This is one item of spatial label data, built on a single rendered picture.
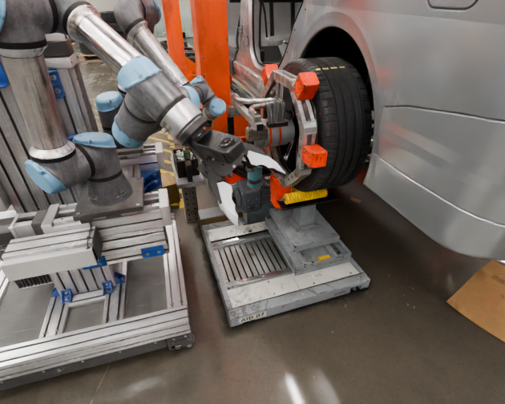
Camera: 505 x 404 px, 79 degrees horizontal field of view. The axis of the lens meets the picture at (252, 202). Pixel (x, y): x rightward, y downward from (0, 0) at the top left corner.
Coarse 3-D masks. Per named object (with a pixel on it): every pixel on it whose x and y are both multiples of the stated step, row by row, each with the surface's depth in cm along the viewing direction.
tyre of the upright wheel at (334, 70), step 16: (288, 64) 151; (304, 64) 136; (320, 64) 135; (336, 64) 137; (320, 80) 129; (336, 80) 131; (352, 80) 132; (320, 96) 128; (336, 96) 128; (352, 96) 130; (368, 96) 132; (320, 112) 129; (336, 112) 128; (352, 112) 129; (368, 112) 131; (320, 128) 132; (336, 128) 128; (352, 128) 130; (368, 128) 133; (320, 144) 134; (336, 144) 131; (352, 144) 133; (368, 144) 136; (336, 160) 135; (352, 160) 138; (320, 176) 141; (336, 176) 145; (352, 176) 149
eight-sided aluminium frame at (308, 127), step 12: (276, 72) 145; (288, 72) 145; (276, 84) 159; (288, 84) 134; (264, 96) 166; (264, 108) 171; (300, 108) 130; (300, 120) 131; (312, 120) 130; (300, 132) 132; (312, 132) 130; (300, 144) 134; (276, 156) 178; (300, 156) 136; (300, 168) 139; (312, 168) 141; (288, 180) 155; (300, 180) 153
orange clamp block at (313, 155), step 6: (312, 144) 133; (318, 144) 133; (306, 150) 129; (312, 150) 128; (318, 150) 128; (324, 150) 128; (306, 156) 130; (312, 156) 126; (318, 156) 127; (324, 156) 128; (306, 162) 131; (312, 162) 128; (318, 162) 129; (324, 162) 130
